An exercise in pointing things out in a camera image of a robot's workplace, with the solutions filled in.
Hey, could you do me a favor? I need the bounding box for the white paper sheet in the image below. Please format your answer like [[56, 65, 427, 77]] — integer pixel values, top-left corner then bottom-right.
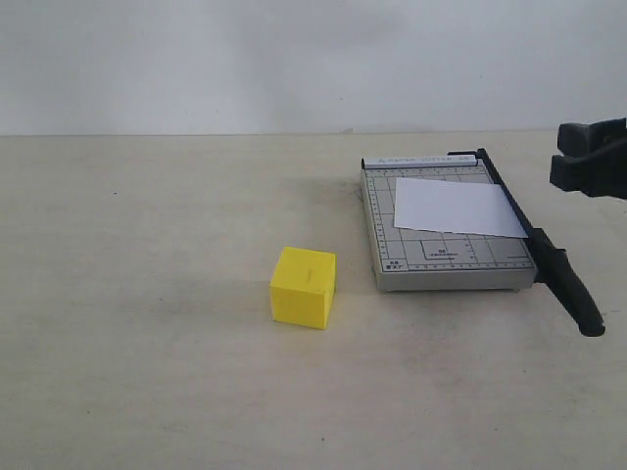
[[394, 177, 527, 239]]

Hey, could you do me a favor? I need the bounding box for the yellow foam cube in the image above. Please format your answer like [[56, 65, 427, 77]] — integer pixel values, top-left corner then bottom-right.
[[269, 247, 337, 330]]

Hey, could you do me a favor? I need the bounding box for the black cutter blade arm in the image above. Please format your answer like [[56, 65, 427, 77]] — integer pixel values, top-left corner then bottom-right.
[[448, 148, 605, 338]]

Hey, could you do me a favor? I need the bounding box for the grey paper cutter base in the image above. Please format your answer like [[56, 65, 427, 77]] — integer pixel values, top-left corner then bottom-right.
[[361, 151, 537, 292]]

